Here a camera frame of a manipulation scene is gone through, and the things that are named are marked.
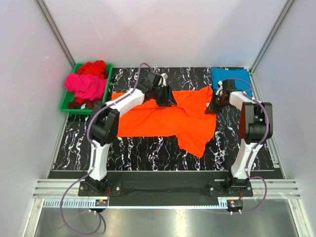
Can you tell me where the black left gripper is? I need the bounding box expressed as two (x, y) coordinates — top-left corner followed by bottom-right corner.
(153, 84), (177, 108)

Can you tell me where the orange t shirt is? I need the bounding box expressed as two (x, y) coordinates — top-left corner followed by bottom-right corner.
(118, 86), (217, 158)

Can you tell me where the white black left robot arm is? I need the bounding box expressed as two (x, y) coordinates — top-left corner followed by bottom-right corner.
(84, 84), (177, 196)

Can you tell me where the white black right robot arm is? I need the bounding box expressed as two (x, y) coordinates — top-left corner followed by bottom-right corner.
(157, 86), (273, 196)

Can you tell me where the folded blue t shirt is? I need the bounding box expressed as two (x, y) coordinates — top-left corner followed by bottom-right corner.
(211, 67), (253, 97)

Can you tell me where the red t shirt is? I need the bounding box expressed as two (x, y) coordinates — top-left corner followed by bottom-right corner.
(77, 60), (107, 79)

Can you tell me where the dark maroon t shirt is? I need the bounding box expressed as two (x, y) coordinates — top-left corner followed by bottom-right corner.
(68, 98), (95, 110)

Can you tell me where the pink t shirt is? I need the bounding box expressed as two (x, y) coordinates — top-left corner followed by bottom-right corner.
(64, 74), (107, 100)

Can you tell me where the green plastic bin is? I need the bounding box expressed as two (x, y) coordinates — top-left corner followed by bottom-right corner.
(60, 60), (113, 115)

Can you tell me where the right connector box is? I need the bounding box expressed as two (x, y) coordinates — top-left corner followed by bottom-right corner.
(227, 199), (243, 209)

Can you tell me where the connector box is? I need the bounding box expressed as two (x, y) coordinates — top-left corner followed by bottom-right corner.
(95, 199), (109, 206)
(227, 199), (243, 209)

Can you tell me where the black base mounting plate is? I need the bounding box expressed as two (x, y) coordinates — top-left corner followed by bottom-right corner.
(78, 180), (253, 206)

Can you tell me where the left connector box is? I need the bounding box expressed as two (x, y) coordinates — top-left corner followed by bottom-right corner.
(95, 199), (109, 206)

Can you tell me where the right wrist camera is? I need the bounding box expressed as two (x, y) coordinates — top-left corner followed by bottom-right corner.
(215, 80), (223, 96)

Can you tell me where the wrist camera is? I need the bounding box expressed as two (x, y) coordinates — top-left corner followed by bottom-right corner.
(147, 72), (168, 87)
(215, 80), (223, 96)

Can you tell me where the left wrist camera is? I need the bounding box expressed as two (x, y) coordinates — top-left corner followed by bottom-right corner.
(147, 72), (168, 87)

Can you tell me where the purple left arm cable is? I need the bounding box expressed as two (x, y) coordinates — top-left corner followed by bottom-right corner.
(60, 63), (155, 235)

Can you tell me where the aluminium frame rail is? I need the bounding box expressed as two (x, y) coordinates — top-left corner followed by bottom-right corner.
(33, 179), (301, 199)

